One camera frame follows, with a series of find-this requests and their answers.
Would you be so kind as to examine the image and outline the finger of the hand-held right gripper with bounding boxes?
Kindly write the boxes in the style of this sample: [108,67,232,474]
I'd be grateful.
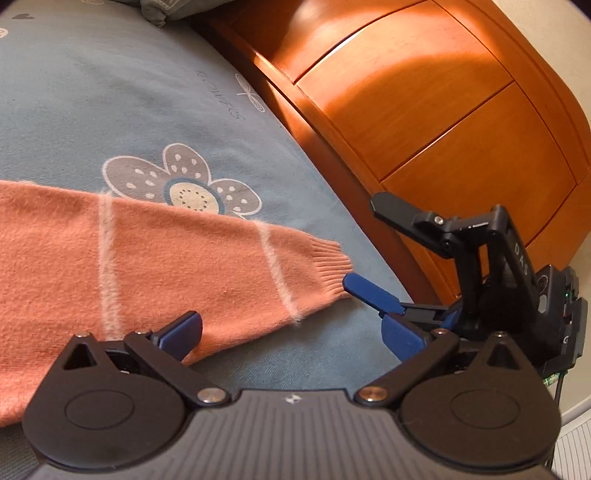
[344,272,463,332]
[370,192,497,259]

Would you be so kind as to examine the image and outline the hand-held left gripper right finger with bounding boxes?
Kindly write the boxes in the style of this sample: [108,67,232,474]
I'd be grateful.
[355,311,533,409]

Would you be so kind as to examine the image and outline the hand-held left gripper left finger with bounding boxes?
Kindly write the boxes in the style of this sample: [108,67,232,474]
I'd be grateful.
[58,311,232,409]

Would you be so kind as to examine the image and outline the orange knit sweater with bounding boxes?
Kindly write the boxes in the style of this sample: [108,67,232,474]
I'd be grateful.
[0,180,354,428]

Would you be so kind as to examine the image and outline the wooden headboard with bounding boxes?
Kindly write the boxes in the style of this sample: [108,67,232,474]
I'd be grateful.
[191,0,591,416]

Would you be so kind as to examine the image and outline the white ribbed panel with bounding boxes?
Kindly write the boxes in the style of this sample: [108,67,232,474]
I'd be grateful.
[551,406,591,480]

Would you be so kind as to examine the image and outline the plump grey-green printed pillow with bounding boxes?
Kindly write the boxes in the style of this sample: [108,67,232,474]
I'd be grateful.
[139,0,232,28]

